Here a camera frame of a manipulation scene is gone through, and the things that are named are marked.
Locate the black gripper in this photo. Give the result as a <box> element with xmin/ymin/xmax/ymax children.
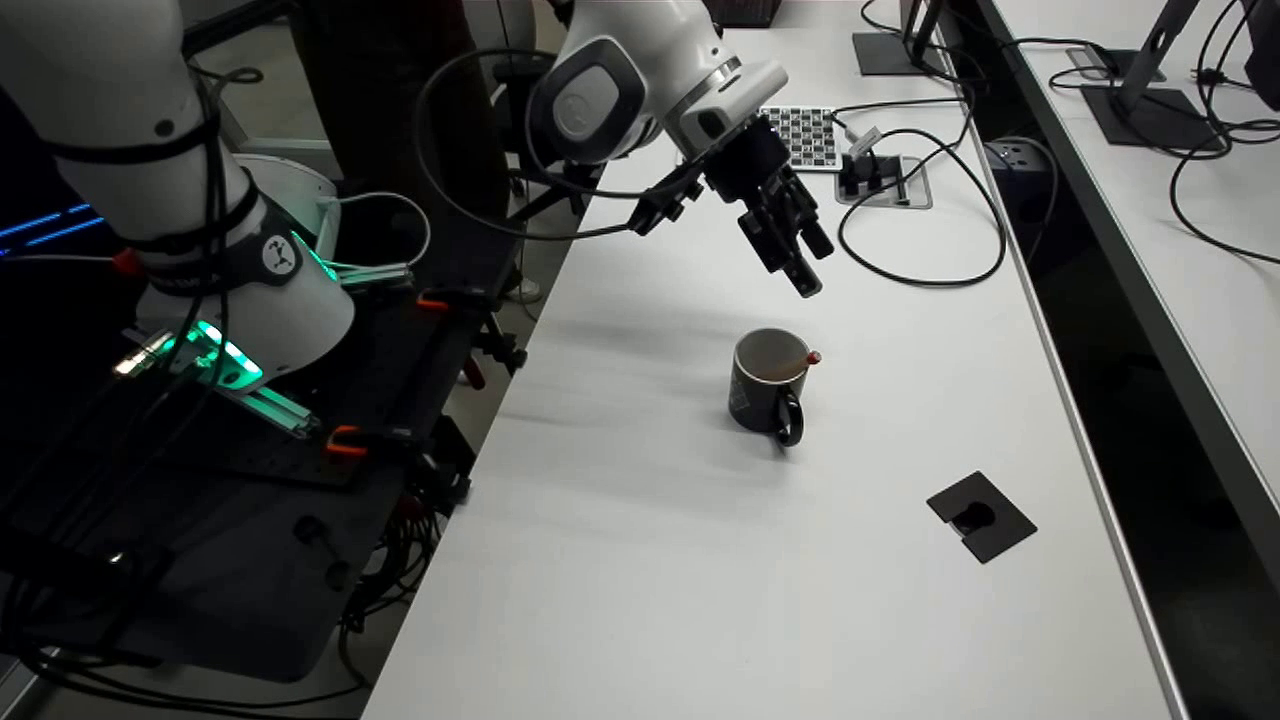
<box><xmin>706</xmin><ymin>115</ymin><xmax>840</xmax><ymax>298</ymax></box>

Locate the black mug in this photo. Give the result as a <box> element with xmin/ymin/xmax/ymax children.
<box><xmin>726</xmin><ymin>325</ymin><xmax>811</xmax><ymax>452</ymax></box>

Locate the silver laptop with black keys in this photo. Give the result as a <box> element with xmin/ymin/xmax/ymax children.
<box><xmin>760</xmin><ymin>99</ymin><xmax>848</xmax><ymax>176</ymax></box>

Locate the black monitor stand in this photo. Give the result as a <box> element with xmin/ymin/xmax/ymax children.
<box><xmin>1076</xmin><ymin>0</ymin><xmax>1223</xmax><ymax>151</ymax></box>
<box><xmin>851</xmin><ymin>0</ymin><xmax>940</xmax><ymax>81</ymax></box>

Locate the black square table plate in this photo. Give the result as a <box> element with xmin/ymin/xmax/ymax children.
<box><xmin>926</xmin><ymin>468</ymin><xmax>1040</xmax><ymax>568</ymax></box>

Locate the person in dark trousers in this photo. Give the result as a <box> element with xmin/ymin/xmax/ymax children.
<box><xmin>285</xmin><ymin>0</ymin><xmax>526</xmax><ymax>290</ymax></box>

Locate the wrist mounted camera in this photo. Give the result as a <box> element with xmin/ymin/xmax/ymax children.
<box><xmin>628</xmin><ymin>164</ymin><xmax>713</xmax><ymax>239</ymax></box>

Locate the thick black looped cable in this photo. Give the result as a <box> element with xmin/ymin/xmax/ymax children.
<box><xmin>834</xmin><ymin>125</ymin><xmax>1013</xmax><ymax>290</ymax></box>

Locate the black table divider rail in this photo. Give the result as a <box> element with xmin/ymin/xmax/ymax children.
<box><xmin>938</xmin><ymin>0</ymin><xmax>1280</xmax><ymax>592</ymax></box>

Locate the white cable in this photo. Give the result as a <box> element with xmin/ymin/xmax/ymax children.
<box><xmin>325</xmin><ymin>186</ymin><xmax>438</xmax><ymax>290</ymax></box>

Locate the thin black cable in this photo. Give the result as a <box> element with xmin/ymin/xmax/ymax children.
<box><xmin>1164</xmin><ymin>0</ymin><xmax>1280</xmax><ymax>271</ymax></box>

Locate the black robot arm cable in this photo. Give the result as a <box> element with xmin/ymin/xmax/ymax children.
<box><xmin>409</xmin><ymin>42</ymin><xmax>645</xmax><ymax>251</ymax></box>

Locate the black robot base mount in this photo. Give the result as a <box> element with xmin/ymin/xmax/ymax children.
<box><xmin>0</xmin><ymin>262</ymin><xmax>534</xmax><ymax>683</ymax></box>

